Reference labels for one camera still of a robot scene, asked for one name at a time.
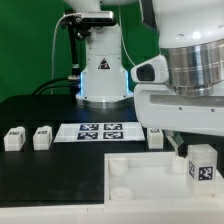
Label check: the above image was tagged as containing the black cable bundle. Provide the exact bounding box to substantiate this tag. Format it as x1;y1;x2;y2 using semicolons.
31;24;83;96

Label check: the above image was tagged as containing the white AprilTag base sheet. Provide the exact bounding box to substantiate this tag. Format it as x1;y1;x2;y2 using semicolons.
54;122;145;143

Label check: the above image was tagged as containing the white square table top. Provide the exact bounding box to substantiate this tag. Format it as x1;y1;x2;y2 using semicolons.
104;152;224;203

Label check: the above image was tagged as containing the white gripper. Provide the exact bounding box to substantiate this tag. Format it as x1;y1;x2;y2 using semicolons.
134;84;224;155

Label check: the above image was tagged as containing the white cable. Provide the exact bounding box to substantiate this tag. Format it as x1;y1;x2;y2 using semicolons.
50;6;138;95

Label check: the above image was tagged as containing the black mounted camera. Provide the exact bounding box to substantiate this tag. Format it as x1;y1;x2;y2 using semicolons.
61;11;116;41

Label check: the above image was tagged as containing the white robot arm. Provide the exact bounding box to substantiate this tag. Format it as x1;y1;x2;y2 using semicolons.
64;0;224;136

